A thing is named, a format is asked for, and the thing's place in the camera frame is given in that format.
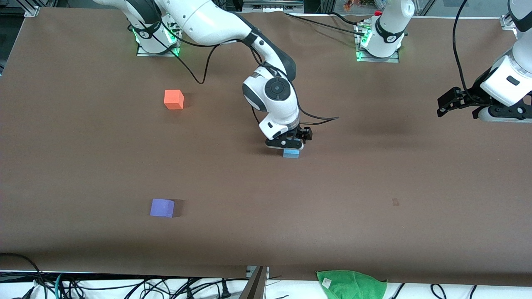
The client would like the orange foam block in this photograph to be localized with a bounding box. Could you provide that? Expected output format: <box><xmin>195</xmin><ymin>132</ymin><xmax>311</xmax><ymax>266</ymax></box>
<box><xmin>164</xmin><ymin>89</ymin><xmax>185</xmax><ymax>110</ymax></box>

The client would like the purple foam block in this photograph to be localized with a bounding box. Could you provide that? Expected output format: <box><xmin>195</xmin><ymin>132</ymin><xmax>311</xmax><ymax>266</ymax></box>
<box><xmin>150</xmin><ymin>199</ymin><xmax>175</xmax><ymax>218</ymax></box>

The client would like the brown table cover sheet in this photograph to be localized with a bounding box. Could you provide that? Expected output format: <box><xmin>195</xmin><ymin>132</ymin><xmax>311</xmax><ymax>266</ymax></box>
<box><xmin>0</xmin><ymin>7</ymin><xmax>532</xmax><ymax>287</ymax></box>

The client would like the grey metal box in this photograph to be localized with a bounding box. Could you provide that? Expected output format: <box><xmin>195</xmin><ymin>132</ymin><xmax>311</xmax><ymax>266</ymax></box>
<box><xmin>242</xmin><ymin>0</ymin><xmax>305</xmax><ymax>13</ymax></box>

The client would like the colourful toy pile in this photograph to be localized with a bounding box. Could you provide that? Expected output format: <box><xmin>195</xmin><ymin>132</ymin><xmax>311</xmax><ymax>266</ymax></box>
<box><xmin>343</xmin><ymin>0</ymin><xmax>389</xmax><ymax>11</ymax></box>

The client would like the green microfibre cloth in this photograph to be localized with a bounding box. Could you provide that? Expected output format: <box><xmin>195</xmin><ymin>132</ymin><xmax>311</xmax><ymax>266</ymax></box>
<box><xmin>316</xmin><ymin>270</ymin><xmax>388</xmax><ymax>299</ymax></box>

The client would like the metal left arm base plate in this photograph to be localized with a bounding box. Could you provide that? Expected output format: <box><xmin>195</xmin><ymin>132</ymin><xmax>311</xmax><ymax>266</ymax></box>
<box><xmin>356</xmin><ymin>23</ymin><xmax>400</xmax><ymax>63</ymax></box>

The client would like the long black table cable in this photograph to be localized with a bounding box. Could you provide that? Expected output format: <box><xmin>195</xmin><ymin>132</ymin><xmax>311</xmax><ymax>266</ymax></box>
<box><xmin>284</xmin><ymin>12</ymin><xmax>366</xmax><ymax>37</ymax></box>

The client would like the short black table cable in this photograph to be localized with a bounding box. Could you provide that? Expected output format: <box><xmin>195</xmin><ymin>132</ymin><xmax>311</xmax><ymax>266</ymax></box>
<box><xmin>330</xmin><ymin>12</ymin><xmax>363</xmax><ymax>25</ymax></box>

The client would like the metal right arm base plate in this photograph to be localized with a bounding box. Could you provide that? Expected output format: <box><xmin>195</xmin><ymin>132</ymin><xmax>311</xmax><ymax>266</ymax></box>
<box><xmin>137</xmin><ymin>39</ymin><xmax>180</xmax><ymax>57</ymax></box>

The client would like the dark metal stand post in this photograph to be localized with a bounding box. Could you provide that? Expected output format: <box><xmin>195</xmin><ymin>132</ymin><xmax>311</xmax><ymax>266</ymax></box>
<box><xmin>239</xmin><ymin>266</ymin><xmax>269</xmax><ymax>299</ymax></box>

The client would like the black looping floor cable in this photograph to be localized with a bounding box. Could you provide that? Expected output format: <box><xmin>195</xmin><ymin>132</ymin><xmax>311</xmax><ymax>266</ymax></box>
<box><xmin>0</xmin><ymin>252</ymin><xmax>44</xmax><ymax>299</ymax></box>

